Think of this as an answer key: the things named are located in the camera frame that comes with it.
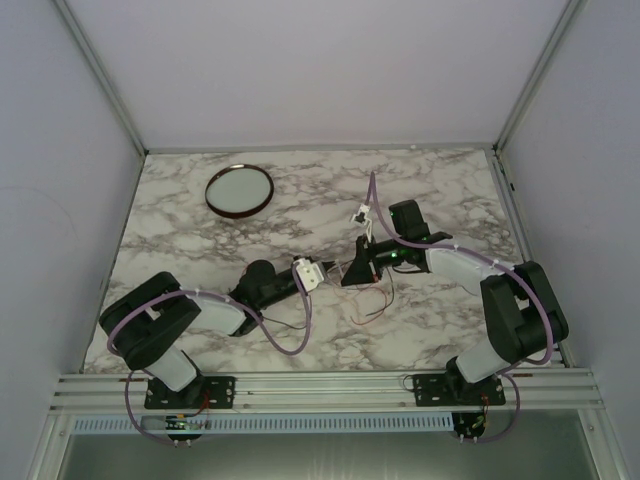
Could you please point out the left aluminium corner post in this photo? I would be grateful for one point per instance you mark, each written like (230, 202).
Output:
(98, 70)

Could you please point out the aluminium front rail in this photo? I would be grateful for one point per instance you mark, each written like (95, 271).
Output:
(321, 392)

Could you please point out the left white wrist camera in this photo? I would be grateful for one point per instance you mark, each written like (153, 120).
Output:
(310, 273)

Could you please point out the aluminium corner post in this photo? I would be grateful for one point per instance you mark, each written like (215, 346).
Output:
(98, 70)
(541, 67)

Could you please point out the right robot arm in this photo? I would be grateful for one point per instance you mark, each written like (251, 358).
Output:
(522, 315)

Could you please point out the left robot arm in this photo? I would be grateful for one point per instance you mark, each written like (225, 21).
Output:
(144, 325)

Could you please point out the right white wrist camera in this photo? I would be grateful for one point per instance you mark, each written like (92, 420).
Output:
(363, 219)

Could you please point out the round brown rimmed plate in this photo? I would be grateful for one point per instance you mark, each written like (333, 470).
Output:
(239, 191)

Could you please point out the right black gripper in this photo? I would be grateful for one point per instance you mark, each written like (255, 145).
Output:
(360, 271)

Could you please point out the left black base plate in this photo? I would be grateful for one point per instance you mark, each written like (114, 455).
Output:
(204, 392)

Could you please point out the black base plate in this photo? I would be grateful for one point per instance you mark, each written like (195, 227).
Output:
(204, 392)
(445, 389)

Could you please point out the right aluminium corner post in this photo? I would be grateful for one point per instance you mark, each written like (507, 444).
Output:
(541, 67)

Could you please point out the grey slotted cable duct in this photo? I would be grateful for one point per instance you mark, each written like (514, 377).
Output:
(267, 423)

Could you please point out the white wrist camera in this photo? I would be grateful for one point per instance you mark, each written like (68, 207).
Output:
(363, 219)
(310, 273)

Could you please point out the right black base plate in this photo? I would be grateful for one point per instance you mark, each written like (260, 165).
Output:
(445, 389)

